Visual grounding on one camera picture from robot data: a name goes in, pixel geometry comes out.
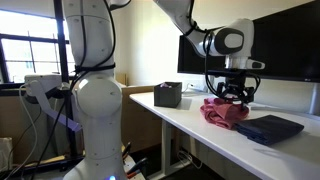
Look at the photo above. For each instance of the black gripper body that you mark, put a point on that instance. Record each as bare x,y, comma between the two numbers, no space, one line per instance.
234,89

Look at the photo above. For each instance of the pink floral patterned cloth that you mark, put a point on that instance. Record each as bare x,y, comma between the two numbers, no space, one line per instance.
165,85

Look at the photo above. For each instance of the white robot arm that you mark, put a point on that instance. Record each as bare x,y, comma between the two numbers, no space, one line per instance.
98,97

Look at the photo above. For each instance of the dark grey fabric box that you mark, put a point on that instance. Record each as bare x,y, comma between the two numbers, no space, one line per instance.
168,97

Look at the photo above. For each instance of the cardboard box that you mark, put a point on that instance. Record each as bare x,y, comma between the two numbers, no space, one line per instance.
139,126

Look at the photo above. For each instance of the dark navy folded cloth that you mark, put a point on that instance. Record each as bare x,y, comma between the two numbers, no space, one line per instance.
268,130

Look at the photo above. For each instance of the large black monitor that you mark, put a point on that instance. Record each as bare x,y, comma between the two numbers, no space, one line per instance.
288,43

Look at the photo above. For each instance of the white table leg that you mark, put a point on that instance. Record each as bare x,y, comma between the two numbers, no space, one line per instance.
167,168

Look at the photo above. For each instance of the white device on stand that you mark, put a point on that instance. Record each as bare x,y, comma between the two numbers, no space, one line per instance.
42,88

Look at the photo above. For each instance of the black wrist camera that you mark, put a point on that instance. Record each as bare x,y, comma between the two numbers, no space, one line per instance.
229,73

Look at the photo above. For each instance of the window with black frame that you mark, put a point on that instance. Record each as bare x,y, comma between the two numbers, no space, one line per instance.
34,39

